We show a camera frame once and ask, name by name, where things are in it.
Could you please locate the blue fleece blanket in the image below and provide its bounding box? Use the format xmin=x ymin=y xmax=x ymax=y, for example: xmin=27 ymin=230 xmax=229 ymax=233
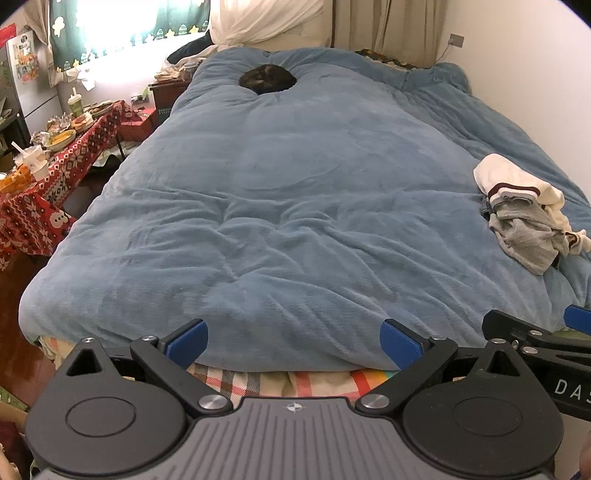
xmin=18 ymin=46 xmax=591 ymax=370

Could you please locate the green printed window curtain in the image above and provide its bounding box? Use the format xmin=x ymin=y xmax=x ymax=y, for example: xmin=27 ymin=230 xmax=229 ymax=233
xmin=48 ymin=0 xmax=213 ymax=72

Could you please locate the red patterned tablecloth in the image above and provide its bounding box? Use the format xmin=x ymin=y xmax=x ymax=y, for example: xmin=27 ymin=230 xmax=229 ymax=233
xmin=0 ymin=99 xmax=127 ymax=271

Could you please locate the plaid bed sheet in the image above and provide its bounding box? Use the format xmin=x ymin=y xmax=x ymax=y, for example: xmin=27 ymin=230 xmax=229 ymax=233
xmin=39 ymin=335 xmax=407 ymax=400

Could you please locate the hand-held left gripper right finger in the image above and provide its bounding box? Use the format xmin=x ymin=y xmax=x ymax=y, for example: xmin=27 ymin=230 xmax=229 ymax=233
xmin=355 ymin=319 xmax=539 ymax=416

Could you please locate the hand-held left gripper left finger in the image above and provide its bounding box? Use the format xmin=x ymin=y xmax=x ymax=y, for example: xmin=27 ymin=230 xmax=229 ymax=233
xmin=53 ymin=318 xmax=234 ymax=418

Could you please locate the dark curled-up cat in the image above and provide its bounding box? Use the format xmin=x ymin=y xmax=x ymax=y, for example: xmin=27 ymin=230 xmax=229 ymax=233
xmin=239 ymin=65 xmax=297 ymax=95

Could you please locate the white cup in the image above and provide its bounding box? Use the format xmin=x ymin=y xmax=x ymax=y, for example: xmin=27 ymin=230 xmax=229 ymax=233
xmin=18 ymin=143 xmax=49 ymax=181

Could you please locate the grey crumpled garment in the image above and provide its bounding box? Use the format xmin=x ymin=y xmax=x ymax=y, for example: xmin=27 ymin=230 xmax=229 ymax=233
xmin=488 ymin=194 xmax=571 ymax=276

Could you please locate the cream knit vest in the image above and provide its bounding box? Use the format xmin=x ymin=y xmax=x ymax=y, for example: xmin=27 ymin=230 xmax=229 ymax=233
xmin=473 ymin=154 xmax=591 ymax=254

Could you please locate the grey refrigerator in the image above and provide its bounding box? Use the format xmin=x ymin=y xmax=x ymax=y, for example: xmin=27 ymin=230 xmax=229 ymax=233
xmin=4 ymin=30 xmax=63 ymax=137

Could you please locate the red box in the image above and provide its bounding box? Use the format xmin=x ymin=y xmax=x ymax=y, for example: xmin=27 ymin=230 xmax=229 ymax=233
xmin=121 ymin=107 xmax=158 ymax=143

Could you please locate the dark wooden nightstand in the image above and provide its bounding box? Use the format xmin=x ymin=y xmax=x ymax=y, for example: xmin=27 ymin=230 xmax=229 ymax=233
xmin=148 ymin=78 xmax=192 ymax=127

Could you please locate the white pillow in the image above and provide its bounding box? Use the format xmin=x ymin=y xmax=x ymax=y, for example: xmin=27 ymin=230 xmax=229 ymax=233
xmin=210 ymin=0 xmax=324 ymax=49

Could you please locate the dark pillow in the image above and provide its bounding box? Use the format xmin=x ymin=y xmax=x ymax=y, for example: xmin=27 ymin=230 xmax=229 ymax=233
xmin=166 ymin=36 xmax=218 ymax=65

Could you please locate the beige curtain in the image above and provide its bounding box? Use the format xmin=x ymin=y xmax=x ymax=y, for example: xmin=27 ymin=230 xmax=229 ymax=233
xmin=323 ymin=0 xmax=446 ymax=68

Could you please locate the bowl of food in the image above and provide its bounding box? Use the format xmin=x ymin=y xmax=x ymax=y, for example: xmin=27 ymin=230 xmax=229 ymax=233
xmin=44 ymin=129 xmax=77 ymax=153

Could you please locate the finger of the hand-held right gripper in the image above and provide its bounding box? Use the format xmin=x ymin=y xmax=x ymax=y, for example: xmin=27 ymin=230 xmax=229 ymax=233
xmin=564 ymin=305 xmax=591 ymax=334
xmin=481 ymin=310 xmax=561 ymax=356

